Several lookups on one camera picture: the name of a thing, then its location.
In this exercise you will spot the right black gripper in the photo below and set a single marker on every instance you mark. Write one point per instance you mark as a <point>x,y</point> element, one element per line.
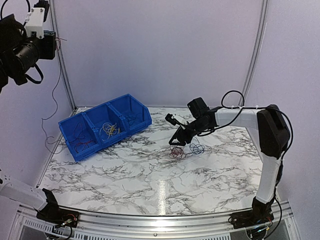
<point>181,135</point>

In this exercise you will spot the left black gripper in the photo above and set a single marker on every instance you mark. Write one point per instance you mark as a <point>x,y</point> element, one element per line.
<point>49,51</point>

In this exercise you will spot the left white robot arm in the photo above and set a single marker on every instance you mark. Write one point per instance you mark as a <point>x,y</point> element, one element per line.
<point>19,54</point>

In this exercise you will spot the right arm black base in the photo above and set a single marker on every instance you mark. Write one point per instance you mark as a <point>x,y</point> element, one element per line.
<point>259,213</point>

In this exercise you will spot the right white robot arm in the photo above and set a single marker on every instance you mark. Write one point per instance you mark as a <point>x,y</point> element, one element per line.
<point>274,132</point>

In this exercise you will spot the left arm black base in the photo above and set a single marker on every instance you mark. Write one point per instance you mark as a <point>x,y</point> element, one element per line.
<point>53,213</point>

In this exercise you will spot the blue three-compartment plastic bin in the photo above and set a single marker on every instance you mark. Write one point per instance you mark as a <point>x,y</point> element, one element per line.
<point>104,125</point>

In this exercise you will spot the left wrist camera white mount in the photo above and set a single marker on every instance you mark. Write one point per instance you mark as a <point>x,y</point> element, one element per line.
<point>35,19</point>

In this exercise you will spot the aluminium front rail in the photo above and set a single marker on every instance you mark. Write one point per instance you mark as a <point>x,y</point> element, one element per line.
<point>107,226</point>

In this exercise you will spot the right aluminium corner post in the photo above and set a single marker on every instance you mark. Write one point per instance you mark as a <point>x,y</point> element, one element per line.
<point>258,42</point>

